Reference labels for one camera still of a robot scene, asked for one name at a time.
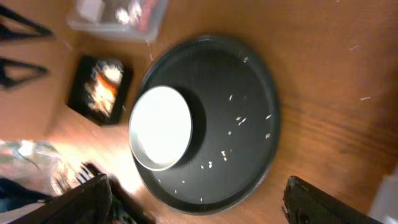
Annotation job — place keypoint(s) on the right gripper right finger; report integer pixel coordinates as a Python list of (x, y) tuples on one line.
[(306, 204)]

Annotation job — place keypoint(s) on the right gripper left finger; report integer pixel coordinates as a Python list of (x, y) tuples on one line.
[(88, 203)]

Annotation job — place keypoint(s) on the white plastic fork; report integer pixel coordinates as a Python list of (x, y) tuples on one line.
[(65, 178)]

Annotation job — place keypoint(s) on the white plate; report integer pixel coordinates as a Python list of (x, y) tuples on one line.
[(160, 128)]

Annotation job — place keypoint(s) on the rice and food scraps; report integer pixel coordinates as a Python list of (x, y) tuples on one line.
[(113, 71)]

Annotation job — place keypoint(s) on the orange carrot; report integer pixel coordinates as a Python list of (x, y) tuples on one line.
[(104, 89)]

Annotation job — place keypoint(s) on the red snack wrapper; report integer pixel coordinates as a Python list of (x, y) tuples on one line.
[(140, 12)]

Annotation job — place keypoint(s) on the black rectangular tray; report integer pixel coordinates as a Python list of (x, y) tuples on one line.
[(78, 96)]

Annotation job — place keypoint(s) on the round black serving tray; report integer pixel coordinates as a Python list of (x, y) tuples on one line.
[(236, 124)]

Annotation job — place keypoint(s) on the clear plastic bin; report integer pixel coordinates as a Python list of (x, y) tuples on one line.
[(109, 19)]

